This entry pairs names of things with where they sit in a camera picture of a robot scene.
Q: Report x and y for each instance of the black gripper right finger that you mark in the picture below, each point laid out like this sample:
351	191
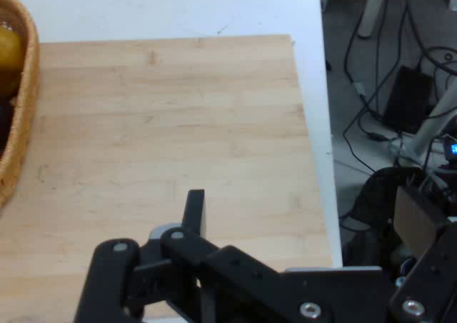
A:
432	287

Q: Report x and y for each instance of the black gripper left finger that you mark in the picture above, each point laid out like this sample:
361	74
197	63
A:
185	251

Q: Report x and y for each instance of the brown cardboard box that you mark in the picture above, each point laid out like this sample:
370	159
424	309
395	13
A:
416	217

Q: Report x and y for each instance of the black cloth bag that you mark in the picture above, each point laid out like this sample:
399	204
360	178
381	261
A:
375	198

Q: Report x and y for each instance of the wooden cutting board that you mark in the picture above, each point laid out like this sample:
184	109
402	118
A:
171	123

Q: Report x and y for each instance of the small device blue display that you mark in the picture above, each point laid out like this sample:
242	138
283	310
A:
450	148

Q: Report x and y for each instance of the white stand leg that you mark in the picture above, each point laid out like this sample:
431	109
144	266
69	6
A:
433	121

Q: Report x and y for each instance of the black power brick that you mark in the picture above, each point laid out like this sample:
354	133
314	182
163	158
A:
407	99

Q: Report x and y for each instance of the woven wicker basket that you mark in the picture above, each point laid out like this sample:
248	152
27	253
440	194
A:
26	98

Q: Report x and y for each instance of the yellow bell pepper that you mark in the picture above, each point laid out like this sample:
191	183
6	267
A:
9	51

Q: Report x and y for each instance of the white slanted table leg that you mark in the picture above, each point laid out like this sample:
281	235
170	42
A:
375	5

